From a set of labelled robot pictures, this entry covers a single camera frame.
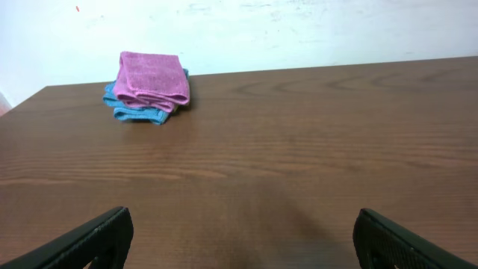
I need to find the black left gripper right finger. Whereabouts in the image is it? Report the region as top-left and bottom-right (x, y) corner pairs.
(353, 208), (477, 269)

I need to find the folded pink cloth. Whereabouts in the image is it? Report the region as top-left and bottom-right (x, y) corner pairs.
(113, 51), (190, 113)

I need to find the folded blue cloth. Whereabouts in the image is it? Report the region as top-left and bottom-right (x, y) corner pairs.
(103, 67), (190, 125)

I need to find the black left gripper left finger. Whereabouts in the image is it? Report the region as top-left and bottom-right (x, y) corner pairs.
(1, 206), (134, 269)

